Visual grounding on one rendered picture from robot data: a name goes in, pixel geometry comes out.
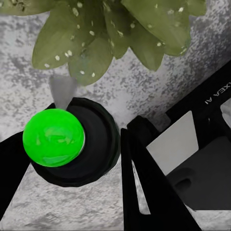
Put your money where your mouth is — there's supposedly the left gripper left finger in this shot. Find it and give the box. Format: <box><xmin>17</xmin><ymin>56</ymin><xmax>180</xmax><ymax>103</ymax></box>
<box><xmin>0</xmin><ymin>131</ymin><xmax>31</xmax><ymax>221</ymax></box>

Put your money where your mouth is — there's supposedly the insectifuge atomizer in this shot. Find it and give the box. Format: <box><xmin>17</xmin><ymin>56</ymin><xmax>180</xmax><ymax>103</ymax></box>
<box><xmin>23</xmin><ymin>74</ymin><xmax>121</xmax><ymax>187</ymax></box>

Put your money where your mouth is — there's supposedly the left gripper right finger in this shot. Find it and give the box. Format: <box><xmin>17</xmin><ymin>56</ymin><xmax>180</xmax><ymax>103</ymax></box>
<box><xmin>120</xmin><ymin>128</ymin><xmax>202</xmax><ymax>231</ymax></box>

